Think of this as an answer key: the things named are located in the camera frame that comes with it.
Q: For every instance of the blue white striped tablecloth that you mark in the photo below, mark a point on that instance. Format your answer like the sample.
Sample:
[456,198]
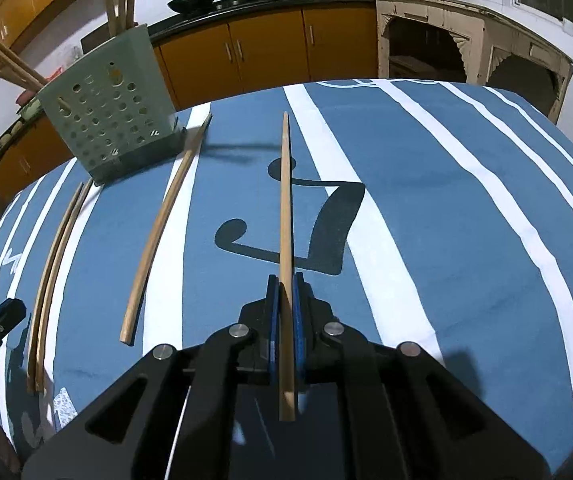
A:
[416,210]

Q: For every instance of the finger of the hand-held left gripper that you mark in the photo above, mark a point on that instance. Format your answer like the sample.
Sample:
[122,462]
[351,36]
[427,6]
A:
[6,315]

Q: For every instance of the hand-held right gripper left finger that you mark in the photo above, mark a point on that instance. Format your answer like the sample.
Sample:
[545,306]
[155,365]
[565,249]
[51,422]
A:
[272,320]

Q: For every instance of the black kitchen countertop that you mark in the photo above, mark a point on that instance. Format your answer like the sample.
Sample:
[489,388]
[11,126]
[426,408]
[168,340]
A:
[266,3]

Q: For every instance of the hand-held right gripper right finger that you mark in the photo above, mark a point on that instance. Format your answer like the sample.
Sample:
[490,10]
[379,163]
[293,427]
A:
[300,320]

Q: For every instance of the green perforated utensil holder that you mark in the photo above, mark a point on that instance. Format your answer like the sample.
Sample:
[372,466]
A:
[111,110]

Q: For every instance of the wooden base cabinets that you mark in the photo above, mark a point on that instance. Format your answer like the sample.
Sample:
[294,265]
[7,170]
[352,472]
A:
[266,45]

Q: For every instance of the worn white side cabinet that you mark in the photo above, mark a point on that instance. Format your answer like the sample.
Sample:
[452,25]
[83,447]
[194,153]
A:
[476,15]

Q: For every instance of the red basin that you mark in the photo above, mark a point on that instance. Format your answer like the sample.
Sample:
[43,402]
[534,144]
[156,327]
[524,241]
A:
[27,96]

